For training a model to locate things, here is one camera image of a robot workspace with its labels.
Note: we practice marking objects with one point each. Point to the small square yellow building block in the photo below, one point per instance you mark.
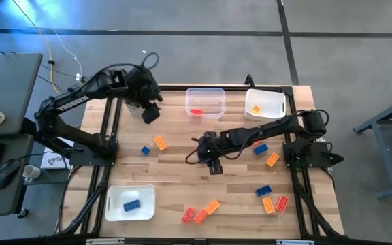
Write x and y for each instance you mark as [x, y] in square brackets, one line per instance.
[256, 109]

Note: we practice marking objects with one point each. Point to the clear plastic bin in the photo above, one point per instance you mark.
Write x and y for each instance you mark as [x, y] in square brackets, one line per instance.
[213, 98]

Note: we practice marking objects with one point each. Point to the yellow toy building block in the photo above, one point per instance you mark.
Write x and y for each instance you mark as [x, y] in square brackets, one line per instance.
[268, 205]
[160, 143]
[212, 207]
[273, 159]

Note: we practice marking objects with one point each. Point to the grey-blue metal desk frame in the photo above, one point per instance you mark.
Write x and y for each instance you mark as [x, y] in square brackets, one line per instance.
[384, 156]

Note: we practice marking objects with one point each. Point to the black computer mouse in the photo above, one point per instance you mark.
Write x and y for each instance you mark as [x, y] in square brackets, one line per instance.
[5, 173]

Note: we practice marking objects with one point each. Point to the orange toy building block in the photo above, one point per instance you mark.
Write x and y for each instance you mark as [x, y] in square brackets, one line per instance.
[199, 216]
[281, 203]
[256, 143]
[196, 111]
[188, 215]

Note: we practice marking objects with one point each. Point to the white cup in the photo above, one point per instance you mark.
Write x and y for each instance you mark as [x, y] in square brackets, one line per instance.
[32, 173]

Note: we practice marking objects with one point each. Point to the triangle-patterned planter pot with plant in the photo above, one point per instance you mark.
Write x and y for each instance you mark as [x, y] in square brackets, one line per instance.
[134, 110]

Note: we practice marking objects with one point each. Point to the white printed paper sheet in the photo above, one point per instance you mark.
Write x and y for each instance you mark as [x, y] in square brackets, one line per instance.
[51, 161]

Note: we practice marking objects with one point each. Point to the white plastic bin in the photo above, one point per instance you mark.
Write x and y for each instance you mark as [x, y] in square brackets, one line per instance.
[271, 102]
[114, 204]

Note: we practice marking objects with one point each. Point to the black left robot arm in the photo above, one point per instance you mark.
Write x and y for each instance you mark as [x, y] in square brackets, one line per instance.
[73, 103]

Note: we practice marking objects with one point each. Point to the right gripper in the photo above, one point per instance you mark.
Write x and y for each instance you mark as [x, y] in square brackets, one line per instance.
[211, 146]

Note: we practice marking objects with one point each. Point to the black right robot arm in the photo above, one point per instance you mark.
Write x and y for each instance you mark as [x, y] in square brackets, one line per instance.
[267, 131]

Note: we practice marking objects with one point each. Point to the blue toy building block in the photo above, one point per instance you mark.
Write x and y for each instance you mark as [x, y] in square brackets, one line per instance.
[263, 191]
[261, 149]
[132, 205]

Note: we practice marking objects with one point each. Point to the silver metal bracket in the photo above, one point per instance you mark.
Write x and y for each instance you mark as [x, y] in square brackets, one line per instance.
[104, 241]
[294, 242]

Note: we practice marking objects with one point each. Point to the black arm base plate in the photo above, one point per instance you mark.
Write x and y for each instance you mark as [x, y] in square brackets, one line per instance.
[322, 158]
[80, 158]

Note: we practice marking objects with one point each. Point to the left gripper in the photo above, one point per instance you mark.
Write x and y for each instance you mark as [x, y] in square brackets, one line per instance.
[143, 85]

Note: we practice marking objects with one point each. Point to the black aluminium table frame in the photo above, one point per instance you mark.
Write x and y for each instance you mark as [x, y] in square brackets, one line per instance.
[172, 88]

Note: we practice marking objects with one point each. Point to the small square blue building block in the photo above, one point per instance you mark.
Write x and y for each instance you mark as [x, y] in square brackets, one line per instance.
[145, 150]

